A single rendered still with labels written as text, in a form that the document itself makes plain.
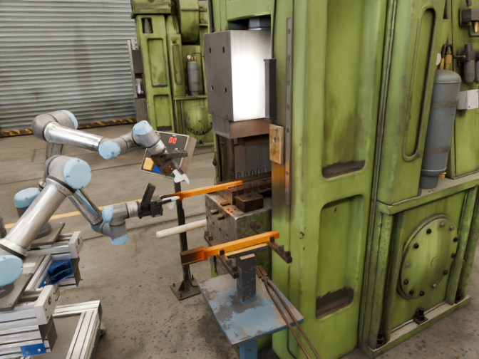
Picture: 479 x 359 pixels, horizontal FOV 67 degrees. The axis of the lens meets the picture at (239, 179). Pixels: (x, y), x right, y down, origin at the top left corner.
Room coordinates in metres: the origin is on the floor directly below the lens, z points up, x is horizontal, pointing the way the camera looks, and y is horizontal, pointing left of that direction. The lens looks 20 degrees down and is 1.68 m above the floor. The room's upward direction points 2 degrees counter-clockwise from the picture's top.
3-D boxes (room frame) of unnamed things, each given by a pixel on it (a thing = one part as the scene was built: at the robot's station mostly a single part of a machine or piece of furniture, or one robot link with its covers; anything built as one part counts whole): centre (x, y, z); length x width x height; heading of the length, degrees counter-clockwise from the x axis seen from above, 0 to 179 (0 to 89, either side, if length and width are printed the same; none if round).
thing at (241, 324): (1.22, -0.01, 0.71); 0.40 x 0.30 x 0.02; 23
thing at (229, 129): (1.92, -0.10, 1.32); 0.42 x 0.20 x 0.10; 118
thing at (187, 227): (2.08, 0.33, 0.62); 0.44 x 0.05 x 0.05; 118
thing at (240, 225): (1.88, -0.13, 0.69); 0.56 x 0.38 x 0.45; 118
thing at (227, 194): (1.92, -0.10, 0.96); 0.42 x 0.20 x 0.09; 118
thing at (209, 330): (1.80, 0.13, 0.01); 0.58 x 0.39 x 0.01; 28
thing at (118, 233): (1.54, 0.60, 0.89); 0.11 x 0.08 x 0.11; 55
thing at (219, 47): (1.88, -0.12, 1.56); 0.42 x 0.39 x 0.40; 118
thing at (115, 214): (1.53, 0.58, 0.98); 0.11 x 0.08 x 0.09; 118
